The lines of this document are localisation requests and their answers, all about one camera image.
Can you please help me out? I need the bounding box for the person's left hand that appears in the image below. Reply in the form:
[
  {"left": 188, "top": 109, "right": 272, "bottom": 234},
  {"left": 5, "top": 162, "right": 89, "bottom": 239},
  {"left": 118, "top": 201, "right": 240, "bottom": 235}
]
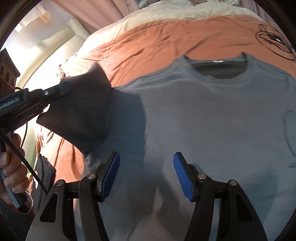
[{"left": 0, "top": 146, "right": 29, "bottom": 209}]

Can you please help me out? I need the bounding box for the black coiled cable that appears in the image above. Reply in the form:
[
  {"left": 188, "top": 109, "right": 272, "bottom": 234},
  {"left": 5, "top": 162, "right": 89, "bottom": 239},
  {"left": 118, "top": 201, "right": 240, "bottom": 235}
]
[{"left": 255, "top": 21, "right": 296, "bottom": 62}]

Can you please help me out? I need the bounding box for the folded black t-shirt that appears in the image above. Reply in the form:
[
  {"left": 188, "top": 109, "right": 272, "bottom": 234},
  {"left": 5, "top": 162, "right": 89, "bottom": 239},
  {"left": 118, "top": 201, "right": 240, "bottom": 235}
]
[{"left": 31, "top": 153, "right": 57, "bottom": 212}]

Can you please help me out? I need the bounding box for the orange-brown bed blanket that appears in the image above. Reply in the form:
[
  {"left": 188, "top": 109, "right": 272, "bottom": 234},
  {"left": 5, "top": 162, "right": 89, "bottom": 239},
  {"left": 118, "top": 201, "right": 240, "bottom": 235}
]
[{"left": 39, "top": 15, "right": 295, "bottom": 181}]

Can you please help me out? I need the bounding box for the white padded headboard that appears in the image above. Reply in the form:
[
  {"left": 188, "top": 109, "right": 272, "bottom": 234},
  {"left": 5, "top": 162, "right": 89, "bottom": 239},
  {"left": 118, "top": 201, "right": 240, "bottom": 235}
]
[{"left": 4, "top": 4, "right": 91, "bottom": 153}]

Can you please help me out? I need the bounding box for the cream bed cover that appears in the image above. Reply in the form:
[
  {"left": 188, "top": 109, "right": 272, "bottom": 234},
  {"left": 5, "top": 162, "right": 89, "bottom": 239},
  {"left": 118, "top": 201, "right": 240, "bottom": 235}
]
[{"left": 76, "top": 0, "right": 262, "bottom": 58}]

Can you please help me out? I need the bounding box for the left pink curtain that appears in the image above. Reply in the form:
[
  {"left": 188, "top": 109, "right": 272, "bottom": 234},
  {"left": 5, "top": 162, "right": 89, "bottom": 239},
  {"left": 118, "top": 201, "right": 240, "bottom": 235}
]
[{"left": 54, "top": 0, "right": 139, "bottom": 33}]

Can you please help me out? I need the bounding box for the grey t-shirt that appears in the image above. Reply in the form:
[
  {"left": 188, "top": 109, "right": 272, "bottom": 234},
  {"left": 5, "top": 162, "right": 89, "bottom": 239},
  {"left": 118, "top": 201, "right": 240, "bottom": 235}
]
[{"left": 38, "top": 53, "right": 295, "bottom": 240}]

